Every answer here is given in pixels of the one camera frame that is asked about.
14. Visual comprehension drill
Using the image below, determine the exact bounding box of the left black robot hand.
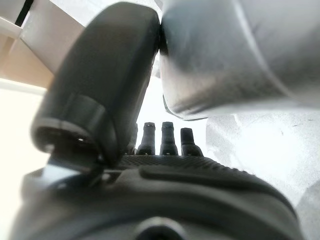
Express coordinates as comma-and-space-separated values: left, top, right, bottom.
9, 1, 302, 240

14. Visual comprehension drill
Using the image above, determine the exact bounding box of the beige wooden cabinet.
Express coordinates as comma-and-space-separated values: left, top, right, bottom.
0, 0, 87, 90

